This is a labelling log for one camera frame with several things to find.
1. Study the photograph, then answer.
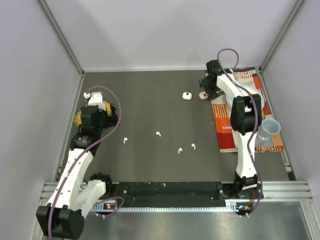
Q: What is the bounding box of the white earbud charging case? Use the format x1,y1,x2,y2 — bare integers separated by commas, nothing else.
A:
182,92,193,101

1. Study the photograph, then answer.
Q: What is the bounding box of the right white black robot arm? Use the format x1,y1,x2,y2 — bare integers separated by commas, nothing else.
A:
199,59,263,198

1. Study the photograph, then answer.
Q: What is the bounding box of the pale blue cup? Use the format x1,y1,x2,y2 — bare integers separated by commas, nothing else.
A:
257,118,281,141

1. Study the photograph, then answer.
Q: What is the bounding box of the grey slotted cable duct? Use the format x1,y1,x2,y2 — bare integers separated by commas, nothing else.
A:
89,201,239,214

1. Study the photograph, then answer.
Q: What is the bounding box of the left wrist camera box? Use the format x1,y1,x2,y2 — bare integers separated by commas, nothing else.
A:
83,92,106,111

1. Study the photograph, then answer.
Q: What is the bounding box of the pink handled fork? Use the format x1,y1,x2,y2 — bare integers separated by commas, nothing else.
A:
222,126,232,130

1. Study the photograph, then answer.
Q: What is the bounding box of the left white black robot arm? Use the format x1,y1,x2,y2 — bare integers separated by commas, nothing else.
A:
36,103,118,240

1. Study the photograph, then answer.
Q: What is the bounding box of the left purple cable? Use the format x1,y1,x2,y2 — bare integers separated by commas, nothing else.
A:
47,84,125,240

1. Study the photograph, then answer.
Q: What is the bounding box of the pink earbud charging case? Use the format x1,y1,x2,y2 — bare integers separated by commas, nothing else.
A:
199,91,208,100

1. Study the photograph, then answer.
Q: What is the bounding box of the white paper plate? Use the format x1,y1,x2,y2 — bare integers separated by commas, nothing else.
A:
223,83,266,118

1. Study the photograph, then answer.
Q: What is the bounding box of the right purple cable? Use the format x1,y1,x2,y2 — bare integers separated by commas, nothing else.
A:
216,48,265,218

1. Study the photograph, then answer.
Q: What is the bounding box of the aluminium front rail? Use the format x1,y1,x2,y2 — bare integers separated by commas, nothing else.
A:
39,181,313,203

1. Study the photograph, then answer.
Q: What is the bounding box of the purple cable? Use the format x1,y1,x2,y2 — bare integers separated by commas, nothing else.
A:
216,48,265,218
47,84,125,240

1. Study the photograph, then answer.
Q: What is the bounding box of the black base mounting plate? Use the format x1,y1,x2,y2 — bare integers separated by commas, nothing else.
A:
109,181,241,208

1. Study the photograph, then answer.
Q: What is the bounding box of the yellow woven mat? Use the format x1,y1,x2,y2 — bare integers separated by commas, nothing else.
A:
73,101,112,127

